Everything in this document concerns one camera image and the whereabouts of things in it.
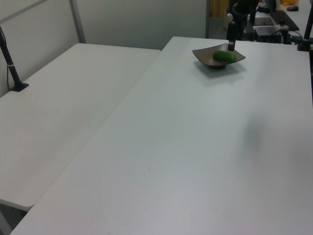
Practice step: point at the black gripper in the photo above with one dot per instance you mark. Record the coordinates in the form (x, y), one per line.
(243, 9)

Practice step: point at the green cucumber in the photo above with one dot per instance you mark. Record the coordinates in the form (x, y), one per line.
(224, 56)

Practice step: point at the brown square ceramic plate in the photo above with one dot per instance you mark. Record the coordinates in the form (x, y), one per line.
(204, 55)

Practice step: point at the silver metal box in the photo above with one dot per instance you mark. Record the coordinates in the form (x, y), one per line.
(265, 30)

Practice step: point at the yellow panel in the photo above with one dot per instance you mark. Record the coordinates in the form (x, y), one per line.
(217, 8)

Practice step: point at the dark computer mouse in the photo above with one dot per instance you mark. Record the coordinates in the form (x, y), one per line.
(292, 8)

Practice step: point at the white side table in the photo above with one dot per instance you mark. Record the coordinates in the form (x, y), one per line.
(61, 102)

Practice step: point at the black camera stand pole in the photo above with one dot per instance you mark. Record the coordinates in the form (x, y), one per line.
(11, 68)
(306, 31)

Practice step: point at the grey partition frame post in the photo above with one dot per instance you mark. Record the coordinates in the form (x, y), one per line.
(77, 22)

